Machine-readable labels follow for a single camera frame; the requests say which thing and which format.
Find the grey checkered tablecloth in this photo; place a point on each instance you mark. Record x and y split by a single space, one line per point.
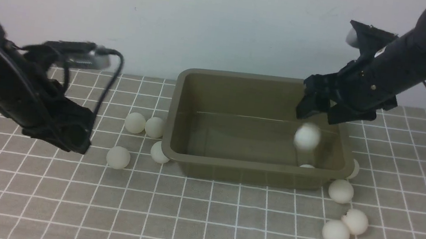
46 193

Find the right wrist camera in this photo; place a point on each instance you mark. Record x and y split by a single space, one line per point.
368 39

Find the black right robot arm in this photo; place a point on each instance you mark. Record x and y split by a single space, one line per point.
409 50

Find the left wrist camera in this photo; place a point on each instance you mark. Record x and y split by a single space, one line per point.
81 55

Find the olive green plastic bin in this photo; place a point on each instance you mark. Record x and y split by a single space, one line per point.
239 127

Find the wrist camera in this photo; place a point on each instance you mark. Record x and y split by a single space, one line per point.
81 55
368 39

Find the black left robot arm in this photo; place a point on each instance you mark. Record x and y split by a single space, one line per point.
14 67

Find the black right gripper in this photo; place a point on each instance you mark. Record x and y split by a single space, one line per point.
352 94

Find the printed white ping-pong ball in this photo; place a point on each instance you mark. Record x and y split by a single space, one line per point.
307 166

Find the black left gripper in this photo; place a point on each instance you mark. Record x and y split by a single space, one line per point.
52 117

